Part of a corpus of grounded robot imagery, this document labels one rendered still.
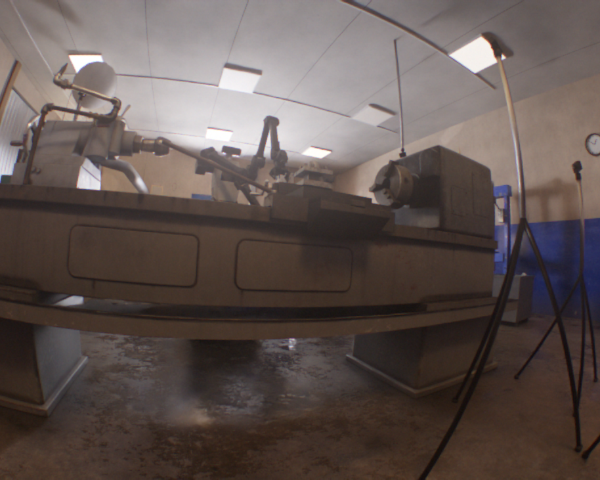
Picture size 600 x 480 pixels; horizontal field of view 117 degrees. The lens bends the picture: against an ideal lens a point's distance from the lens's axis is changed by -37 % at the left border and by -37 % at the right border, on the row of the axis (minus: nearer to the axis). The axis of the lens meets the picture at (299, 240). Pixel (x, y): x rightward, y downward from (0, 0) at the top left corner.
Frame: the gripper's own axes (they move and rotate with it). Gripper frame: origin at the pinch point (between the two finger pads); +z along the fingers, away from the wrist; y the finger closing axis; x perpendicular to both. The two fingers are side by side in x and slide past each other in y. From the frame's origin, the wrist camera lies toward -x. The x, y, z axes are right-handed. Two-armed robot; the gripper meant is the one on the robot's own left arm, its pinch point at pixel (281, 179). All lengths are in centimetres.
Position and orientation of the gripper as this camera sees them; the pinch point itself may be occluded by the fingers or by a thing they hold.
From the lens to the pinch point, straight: 203.2
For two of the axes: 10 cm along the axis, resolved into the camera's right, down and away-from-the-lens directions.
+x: -4.7, 5.1, 7.2
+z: 2.0, 8.6, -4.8
